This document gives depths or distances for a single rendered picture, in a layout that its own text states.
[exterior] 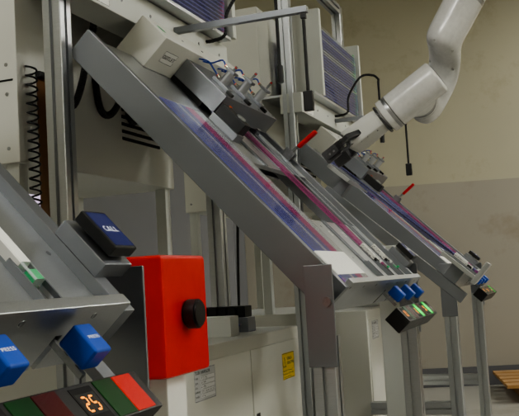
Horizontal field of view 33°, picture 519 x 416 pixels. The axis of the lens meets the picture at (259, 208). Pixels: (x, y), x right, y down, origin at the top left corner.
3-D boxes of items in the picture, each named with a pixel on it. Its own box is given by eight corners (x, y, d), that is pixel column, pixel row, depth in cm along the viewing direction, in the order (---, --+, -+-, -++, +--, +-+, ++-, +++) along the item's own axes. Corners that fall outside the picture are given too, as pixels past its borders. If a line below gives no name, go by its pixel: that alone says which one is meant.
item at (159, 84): (293, 191, 226) (306, 177, 225) (183, 165, 164) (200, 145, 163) (208, 109, 236) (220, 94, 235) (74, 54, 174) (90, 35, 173)
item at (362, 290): (400, 298, 215) (421, 276, 213) (326, 313, 153) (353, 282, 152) (397, 294, 215) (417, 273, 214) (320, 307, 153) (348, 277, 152)
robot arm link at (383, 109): (387, 101, 215) (377, 108, 216) (379, 94, 207) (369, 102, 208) (408, 127, 213) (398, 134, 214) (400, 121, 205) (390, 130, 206)
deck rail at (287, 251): (325, 312, 153) (349, 286, 152) (322, 313, 151) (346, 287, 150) (73, 55, 174) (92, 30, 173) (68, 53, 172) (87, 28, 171)
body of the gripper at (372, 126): (382, 107, 216) (346, 136, 219) (372, 101, 207) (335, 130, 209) (400, 131, 214) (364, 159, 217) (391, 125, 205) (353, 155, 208)
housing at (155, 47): (215, 122, 235) (250, 82, 232) (125, 88, 189) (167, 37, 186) (195, 102, 237) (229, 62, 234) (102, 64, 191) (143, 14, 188)
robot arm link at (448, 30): (464, 13, 221) (408, 120, 220) (444, -18, 208) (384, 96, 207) (496, 22, 216) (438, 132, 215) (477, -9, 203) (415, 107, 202)
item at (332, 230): (404, 286, 215) (413, 277, 214) (330, 296, 153) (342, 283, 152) (349, 233, 220) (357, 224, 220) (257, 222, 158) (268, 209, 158)
